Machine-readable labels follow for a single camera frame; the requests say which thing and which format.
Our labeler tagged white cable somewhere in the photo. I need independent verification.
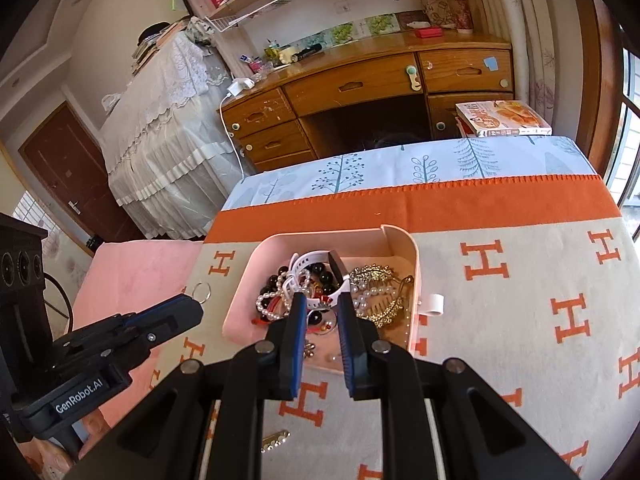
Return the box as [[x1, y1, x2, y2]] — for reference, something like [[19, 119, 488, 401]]
[[219, 95, 247, 181]]

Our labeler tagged green plant picture strip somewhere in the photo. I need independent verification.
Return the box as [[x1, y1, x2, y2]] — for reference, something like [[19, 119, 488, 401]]
[[285, 12, 401, 53]]

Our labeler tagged black hat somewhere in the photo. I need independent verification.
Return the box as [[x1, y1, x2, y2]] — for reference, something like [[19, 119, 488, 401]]
[[139, 21, 172, 43]]

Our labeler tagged stack of books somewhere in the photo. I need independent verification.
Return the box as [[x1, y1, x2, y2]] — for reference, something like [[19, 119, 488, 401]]
[[131, 22, 188, 76]]

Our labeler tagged food cover book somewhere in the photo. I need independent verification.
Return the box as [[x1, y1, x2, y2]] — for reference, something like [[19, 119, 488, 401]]
[[455, 100, 553, 138]]

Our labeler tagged pink storage box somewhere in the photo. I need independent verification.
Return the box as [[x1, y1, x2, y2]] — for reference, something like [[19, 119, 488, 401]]
[[221, 224, 446, 373]]

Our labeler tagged window with metal grille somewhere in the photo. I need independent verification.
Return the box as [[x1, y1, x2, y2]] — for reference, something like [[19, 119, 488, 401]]
[[600, 25, 640, 241]]

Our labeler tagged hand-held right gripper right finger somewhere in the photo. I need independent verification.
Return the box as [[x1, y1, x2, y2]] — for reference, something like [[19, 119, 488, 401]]
[[336, 291, 583, 480]]

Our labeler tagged pink blanket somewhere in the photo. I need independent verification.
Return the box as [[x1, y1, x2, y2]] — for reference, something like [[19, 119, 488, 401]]
[[20, 240, 206, 480]]

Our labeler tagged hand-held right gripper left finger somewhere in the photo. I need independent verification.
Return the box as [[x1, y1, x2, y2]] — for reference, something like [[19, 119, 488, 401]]
[[65, 291, 308, 480]]

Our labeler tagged pale floral curtain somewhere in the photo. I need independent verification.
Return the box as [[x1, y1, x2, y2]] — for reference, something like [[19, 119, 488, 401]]
[[470, 0, 601, 171]]

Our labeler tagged white lace cover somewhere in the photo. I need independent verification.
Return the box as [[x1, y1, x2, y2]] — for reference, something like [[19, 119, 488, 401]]
[[100, 22, 251, 241]]

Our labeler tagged floral jar with white lid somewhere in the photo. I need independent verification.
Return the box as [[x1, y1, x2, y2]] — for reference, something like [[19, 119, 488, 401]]
[[444, 0, 475, 34]]

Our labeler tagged white smartwatch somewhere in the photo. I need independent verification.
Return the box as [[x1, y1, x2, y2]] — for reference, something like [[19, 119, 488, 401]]
[[282, 250, 351, 311]]

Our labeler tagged orange and beige patterned blanket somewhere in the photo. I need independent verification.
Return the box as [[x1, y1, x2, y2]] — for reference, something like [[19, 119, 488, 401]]
[[145, 174, 640, 480]]

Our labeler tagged rhinestone bar hair clip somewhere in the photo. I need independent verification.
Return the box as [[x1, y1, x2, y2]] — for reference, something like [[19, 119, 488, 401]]
[[260, 429, 292, 453]]

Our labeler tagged white power adapter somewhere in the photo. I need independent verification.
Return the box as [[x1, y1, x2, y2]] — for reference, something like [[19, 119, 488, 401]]
[[226, 77, 256, 98]]

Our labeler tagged wooden desk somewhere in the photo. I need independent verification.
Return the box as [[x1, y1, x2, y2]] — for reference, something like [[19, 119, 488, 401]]
[[221, 30, 516, 173]]

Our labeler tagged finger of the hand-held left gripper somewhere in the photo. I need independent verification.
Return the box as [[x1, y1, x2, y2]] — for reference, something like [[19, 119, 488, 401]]
[[62, 296, 196, 348], [100, 301, 205, 361]]

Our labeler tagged white pearl bracelet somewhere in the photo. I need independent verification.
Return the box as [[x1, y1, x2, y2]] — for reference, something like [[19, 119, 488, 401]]
[[256, 267, 303, 322]]

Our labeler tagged floral gift bag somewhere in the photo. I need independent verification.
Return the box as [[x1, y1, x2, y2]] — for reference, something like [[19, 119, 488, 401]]
[[419, 0, 453, 28]]

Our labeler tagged black bead bracelet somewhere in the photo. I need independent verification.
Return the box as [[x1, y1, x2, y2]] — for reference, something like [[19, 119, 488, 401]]
[[260, 262, 341, 333]]

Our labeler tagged brown wooden door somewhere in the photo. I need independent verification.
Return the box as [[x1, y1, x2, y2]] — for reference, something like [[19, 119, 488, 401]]
[[19, 101, 143, 256]]

